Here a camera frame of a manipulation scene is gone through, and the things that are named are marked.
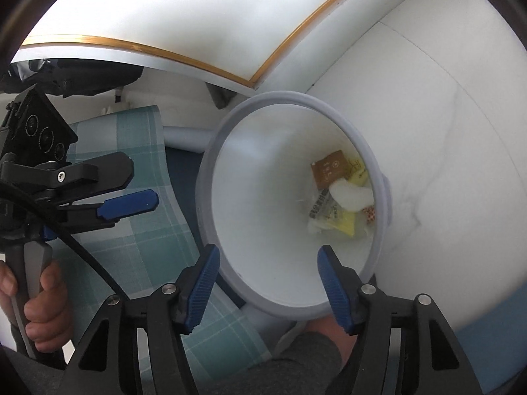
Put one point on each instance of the white trash bin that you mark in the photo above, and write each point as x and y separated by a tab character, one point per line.
263	197

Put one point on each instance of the white table leg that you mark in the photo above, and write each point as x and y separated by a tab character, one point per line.
185	138

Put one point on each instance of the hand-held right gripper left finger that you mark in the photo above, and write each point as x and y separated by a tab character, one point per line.
201	288

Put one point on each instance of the large brown paper packet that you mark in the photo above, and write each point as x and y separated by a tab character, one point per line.
327	168

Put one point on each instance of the yellow plastic bag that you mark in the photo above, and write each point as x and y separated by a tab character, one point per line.
346	220

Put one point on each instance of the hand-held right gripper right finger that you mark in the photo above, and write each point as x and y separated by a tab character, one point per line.
333	288

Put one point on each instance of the person's left hand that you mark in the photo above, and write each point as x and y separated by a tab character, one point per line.
47	317

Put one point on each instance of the thick white foam piece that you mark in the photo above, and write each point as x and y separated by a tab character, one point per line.
352	195

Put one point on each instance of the blue mat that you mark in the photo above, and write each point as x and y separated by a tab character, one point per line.
490	345

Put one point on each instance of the white panel with gold trim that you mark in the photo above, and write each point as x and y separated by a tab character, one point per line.
185	12

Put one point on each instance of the teal checked tablecloth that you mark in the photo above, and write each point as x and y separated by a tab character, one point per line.
140	242

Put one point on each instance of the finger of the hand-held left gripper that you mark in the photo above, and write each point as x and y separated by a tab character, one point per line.
94	170
127	203

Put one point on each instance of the red checkered wrapper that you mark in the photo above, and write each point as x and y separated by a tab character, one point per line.
369	214

